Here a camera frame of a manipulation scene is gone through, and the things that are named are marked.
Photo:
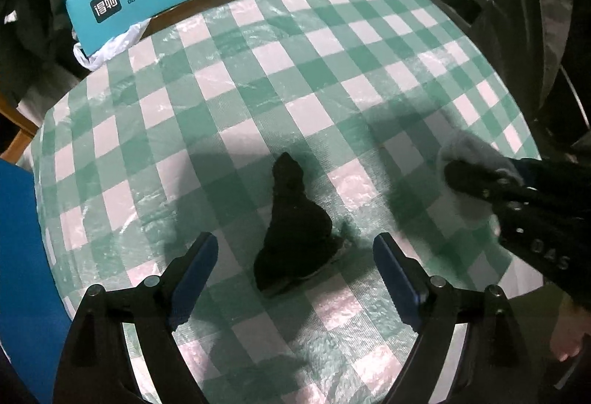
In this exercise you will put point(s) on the grey sock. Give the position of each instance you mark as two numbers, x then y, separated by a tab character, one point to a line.
471	145

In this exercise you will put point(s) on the person's right hand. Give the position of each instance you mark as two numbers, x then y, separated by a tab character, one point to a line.
567	334

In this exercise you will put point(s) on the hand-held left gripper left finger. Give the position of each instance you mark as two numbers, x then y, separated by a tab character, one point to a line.
194	279

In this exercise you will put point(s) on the green checked tablecloth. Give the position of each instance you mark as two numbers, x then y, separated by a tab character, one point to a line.
231	85

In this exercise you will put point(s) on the cardboard box with blue outside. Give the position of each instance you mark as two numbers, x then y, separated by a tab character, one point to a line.
27	247

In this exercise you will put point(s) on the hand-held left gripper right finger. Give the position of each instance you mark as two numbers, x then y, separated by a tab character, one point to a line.
397	284

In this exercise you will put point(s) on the white plastic bag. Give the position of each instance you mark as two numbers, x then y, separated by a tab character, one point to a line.
115	46

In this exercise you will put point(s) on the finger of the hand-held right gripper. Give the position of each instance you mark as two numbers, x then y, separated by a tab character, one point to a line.
554	173
475	180

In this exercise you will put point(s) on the black sock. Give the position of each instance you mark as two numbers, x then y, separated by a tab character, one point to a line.
295	224

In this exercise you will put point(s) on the wooden frame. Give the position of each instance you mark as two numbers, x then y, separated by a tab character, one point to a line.
16	136

